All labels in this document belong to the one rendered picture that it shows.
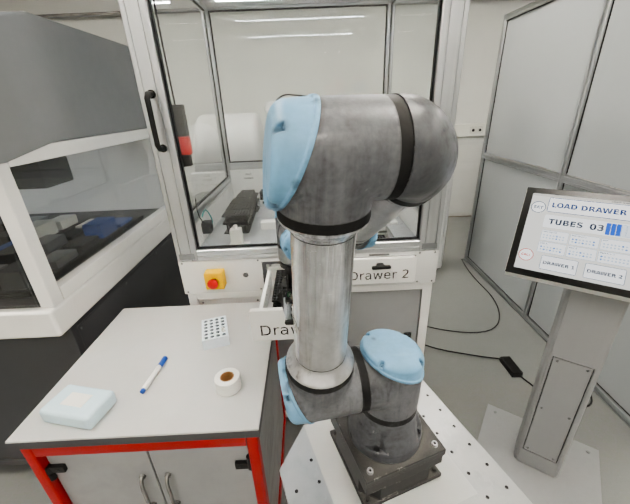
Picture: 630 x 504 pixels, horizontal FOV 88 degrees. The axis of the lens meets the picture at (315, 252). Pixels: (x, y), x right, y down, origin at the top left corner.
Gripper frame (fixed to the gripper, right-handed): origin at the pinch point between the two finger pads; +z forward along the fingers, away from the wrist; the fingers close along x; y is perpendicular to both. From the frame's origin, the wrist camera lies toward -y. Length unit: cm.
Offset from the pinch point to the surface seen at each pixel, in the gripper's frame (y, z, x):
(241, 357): -0.9, 14.8, -18.7
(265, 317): -1.3, 0.3, -9.7
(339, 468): 35.5, 14.8, 8.9
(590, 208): -15, -25, 92
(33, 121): -31, -56, -80
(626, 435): -21, 91, 150
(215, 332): -9.3, 11.0, -28.4
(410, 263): -33, 1, 44
